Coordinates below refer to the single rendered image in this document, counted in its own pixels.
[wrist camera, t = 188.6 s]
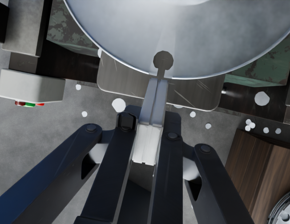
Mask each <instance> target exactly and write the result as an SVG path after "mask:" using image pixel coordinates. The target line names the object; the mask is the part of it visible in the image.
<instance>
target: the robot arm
mask: <svg viewBox="0 0 290 224"><path fill-rule="evenodd" d="M168 84H169V82H167V80H162V79H161V80H158V79H157V78H151V79H149V84H148V87H147V91H146V94H145V98H144V102H143V105H142V107H140V106H136V105H130V104H129V105H128V106H126V107H125V109H124V112H121V113H118V114H117V119H116V127H115V129H113V130H102V127H101V126H100V125H97V124H93V123H89V124H84V125H82V126H81V127H80V128H79V129H77V130H76V131H75V132H74V133H73V134H72V135H71V136H70V137H68V138H67V139H66V140H65V141H64V142H63V143H61V144H60V145H59V146H58V147H57V148H56V149H54V150H53V151H52V152H51V153H50V154H48V155H47V156H46V157H45V158H44V159H43V160H42V161H41V162H39V163H38V164H37V165H36V166H35V167H34V168H32V169H31V170H30V171H29V172H28V173H27V174H25V175H24V176H23V177H22V178H21V179H19V180H18V181H17V182H16V183H15V184H14V185H13V186H12V187H10V188H9V189H8V190H7V191H6V192H5V193H3V194H2V195H1V196H0V224H52V223H53V221H54V220H55V219H56V218H57V217H58V216H59V214H60V213H61V212H62V211H63V209H64V208H65V207H66V206H67V204H68V203H69V202H70V201H71V200H72V198H73V197H74V196H75V195H76V194H77V193H78V191H79V190H80V189H81V188H82V186H83V185H84V184H85V183H86V181H87V180H88V179H89V178H90V176H91V175H92V174H93V173H94V172H95V171H96V169H97V168H98V167H99V165H100V163H101V165H100V167H99V170H98V172H97V175H96V177H95V180H94V182H93V185H92V187H91V190H90V192H89V195H88V198H87V200H86V202H85V205H84V207H83V210H82V212H81V215H80V216H77V217H76V219H75V221H74V223H73V224H117V221H118V217H119V213H120V209H121V204H122V201H123V196H124V192H125V188H126V184H127V180H128V176H129V171H130V168H131V164H132V160H133V161H134V162H137V163H142V162H144V163H145V164H148V165H154V164H155V169H154V173H153V184H152V191H151V197H150V204H149V213H148V220H147V224H183V179H185V186H186V189H187V192H188V195H189V198H190V201H191V204H192V207H193V210H194V213H195V216H196V219H197V223H198V224H255V223H254V221H253V219H252V218H251V216H250V214H249V212H248V210H247V208H246V206H245V205H244V203H243V201H242V199H241V197H240V195H239V193H238V192H237V190H236V188H235V186H234V184H233V182H232V180H231V178H230V176H229V174H228V173H227V171H226V169H225V167H224V165H223V163H222V161H221V160H220V158H219V156H218V154H217V152H216V150H215V149H214V148H213V147H211V146H210V145H207V144H197V145H195V146H194V147H192V146H190V145H188V144H186V143H185V142H184V141H183V138H182V136H181V116H180V115H179V113H176V112H170V111H166V110H165V108H166V101H167V92H168Z"/></svg>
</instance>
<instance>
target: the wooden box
mask: <svg viewBox="0 0 290 224"><path fill-rule="evenodd" d="M225 169H226V171H227V173H228V174H229V176H230V178H231V180H232V182H233V184H234V186H235V188H236V190H237V192H238V193H239V195H240V197H241V199H242V201H243V203H244V205H245V206H246V208H247V210H248V212H249V214H250V216H251V218H252V219H253V221H254V223H255V224H266V223H267V221H268V220H269V218H268V217H269V214H270V212H271V210H272V208H273V207H274V205H275V204H276V203H277V202H278V201H279V199H280V198H281V197H283V196H284V195H285V194H286V193H287V192H289V191H290V143H289V142H285V141H282V140H278V139H275V138H271V137H268V136H264V135H260V134H257V133H254V132H249V131H246V130H243V129H242V130H241V129H238V128H237V129H236V132H235V135H234V139H233V142H232V145H231V148H230V152H229V155H228V158H227V161H226V165H225Z"/></svg>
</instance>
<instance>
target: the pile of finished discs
mask: <svg viewBox="0 0 290 224"><path fill-rule="evenodd" d="M268 218H269V220H268V221H267V223H266V224H290V191H289V192H287V193H286V194H285V195H284V196H283V197H281V198H280V199H279V201H278V202H277V203H276V204H275V205H274V207H273V208H272V210H271V212H270V214H269V217H268Z"/></svg>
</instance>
